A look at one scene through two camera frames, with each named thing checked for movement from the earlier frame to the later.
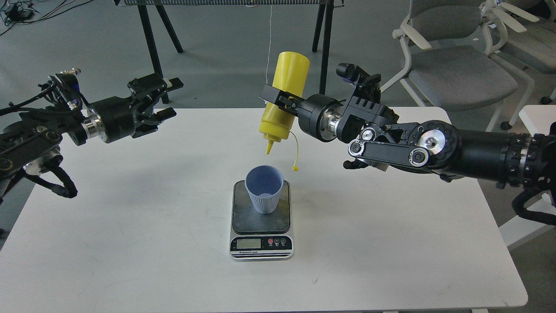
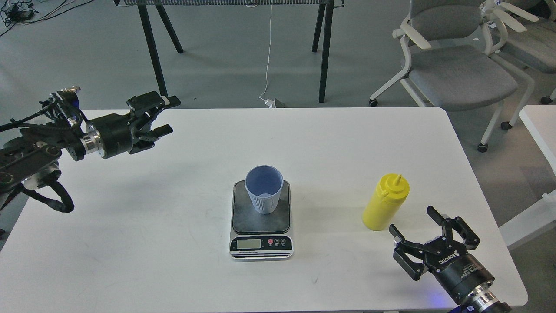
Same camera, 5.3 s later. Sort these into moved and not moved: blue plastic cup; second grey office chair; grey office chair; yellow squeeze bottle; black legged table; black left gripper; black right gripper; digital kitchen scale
Moved: black left gripper; black right gripper; yellow squeeze bottle
Not moved: black legged table; grey office chair; blue plastic cup; second grey office chair; digital kitchen scale
